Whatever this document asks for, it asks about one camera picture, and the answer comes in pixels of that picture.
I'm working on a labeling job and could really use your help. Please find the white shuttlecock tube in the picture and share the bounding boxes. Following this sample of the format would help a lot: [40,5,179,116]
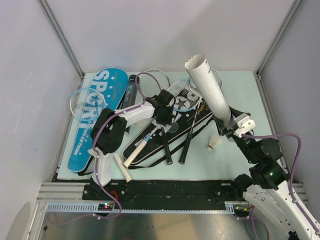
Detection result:
[184,54,231,122]

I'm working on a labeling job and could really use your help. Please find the black shuttlecock tube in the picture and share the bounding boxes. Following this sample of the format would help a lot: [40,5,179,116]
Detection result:
[122,74,140,137]

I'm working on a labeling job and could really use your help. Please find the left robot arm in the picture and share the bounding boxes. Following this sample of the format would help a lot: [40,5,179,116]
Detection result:
[90,89,176,200]

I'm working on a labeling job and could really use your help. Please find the aluminium frame post left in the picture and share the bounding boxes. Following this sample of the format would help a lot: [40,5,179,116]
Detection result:
[37,0,85,79]

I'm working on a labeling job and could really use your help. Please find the white shuttlecock centre table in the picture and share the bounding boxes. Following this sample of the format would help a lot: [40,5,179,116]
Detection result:
[136,120,146,126]

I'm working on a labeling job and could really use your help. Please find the white racket right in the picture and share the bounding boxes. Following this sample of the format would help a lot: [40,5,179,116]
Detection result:
[178,66,223,165]

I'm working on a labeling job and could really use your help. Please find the white shuttlecock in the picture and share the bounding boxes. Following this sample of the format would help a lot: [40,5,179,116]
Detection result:
[206,134,222,152]

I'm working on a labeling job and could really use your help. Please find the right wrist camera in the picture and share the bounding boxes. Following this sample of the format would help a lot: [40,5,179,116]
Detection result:
[234,113,256,138]

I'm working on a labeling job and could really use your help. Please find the black racket bag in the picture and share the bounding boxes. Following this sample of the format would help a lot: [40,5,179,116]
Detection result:
[122,98,213,169]

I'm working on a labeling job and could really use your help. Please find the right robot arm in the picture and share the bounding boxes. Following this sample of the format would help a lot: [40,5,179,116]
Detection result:
[212,107,320,240]

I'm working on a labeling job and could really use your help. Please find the aluminium rail right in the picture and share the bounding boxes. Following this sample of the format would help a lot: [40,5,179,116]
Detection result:
[254,72,302,196]

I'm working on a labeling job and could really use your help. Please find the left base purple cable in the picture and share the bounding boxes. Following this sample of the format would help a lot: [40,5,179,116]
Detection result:
[47,196,123,227]

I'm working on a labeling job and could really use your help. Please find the aluminium frame post right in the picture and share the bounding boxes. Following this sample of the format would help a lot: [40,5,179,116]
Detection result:
[256,0,305,76]

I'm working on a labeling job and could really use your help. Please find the blue racket on black bag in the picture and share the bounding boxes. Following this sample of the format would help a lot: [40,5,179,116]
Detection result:
[123,78,200,168]

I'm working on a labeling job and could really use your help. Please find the blue racket bag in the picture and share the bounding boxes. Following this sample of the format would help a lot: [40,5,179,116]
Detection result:
[67,67,130,173]

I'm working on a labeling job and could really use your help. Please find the white racket left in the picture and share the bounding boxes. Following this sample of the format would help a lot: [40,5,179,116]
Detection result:
[142,68,173,165]

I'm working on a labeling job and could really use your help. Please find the aluminium frame post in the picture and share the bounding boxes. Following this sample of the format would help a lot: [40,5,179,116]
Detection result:
[256,0,305,76]
[37,0,85,79]

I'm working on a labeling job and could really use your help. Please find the white racket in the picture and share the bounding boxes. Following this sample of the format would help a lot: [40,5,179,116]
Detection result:
[178,66,223,165]
[142,68,173,165]

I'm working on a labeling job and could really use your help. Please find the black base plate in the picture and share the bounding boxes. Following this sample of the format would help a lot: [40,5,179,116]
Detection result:
[82,180,244,210]

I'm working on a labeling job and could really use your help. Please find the white cable duct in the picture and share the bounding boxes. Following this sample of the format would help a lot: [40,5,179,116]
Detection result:
[46,201,252,214]

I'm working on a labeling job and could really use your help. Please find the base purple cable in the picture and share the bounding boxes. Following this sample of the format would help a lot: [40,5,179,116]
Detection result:
[236,203,271,240]
[47,196,123,227]

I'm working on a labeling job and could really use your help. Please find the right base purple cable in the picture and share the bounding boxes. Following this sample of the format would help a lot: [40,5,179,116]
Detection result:
[236,203,271,240]

